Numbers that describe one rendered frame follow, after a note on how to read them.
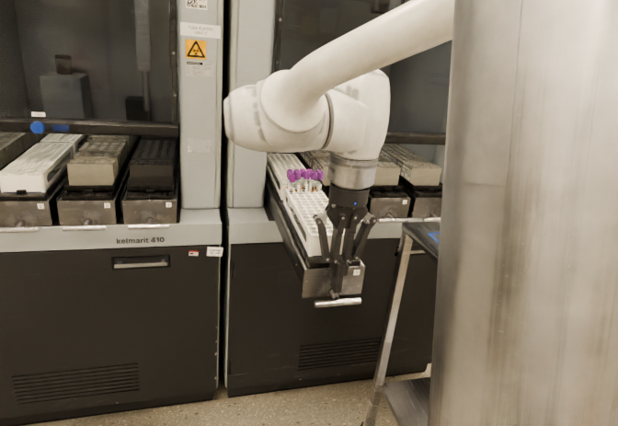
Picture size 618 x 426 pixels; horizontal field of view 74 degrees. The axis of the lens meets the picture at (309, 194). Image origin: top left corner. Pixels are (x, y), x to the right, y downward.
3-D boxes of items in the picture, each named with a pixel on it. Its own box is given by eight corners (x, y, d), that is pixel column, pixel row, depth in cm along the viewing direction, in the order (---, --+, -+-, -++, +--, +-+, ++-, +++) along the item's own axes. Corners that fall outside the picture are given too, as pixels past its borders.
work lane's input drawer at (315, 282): (257, 185, 149) (258, 161, 146) (294, 185, 152) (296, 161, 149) (305, 312, 84) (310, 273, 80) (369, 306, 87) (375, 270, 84)
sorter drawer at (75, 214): (108, 152, 168) (107, 130, 165) (144, 153, 172) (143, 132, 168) (53, 234, 103) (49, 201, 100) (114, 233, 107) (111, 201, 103)
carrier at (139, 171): (174, 182, 120) (173, 163, 118) (173, 185, 118) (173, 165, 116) (131, 182, 117) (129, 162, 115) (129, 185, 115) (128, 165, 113)
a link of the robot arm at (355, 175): (324, 146, 79) (320, 176, 81) (338, 161, 71) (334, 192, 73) (367, 147, 82) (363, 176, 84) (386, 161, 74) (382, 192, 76)
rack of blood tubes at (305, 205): (281, 206, 115) (283, 186, 113) (316, 206, 118) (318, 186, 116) (308, 261, 89) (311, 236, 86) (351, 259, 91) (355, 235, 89)
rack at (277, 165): (265, 170, 144) (266, 153, 141) (292, 170, 146) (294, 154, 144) (280, 203, 117) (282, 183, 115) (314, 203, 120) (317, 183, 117)
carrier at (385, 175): (395, 183, 138) (398, 166, 136) (398, 185, 137) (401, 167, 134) (363, 183, 135) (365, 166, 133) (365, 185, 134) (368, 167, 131)
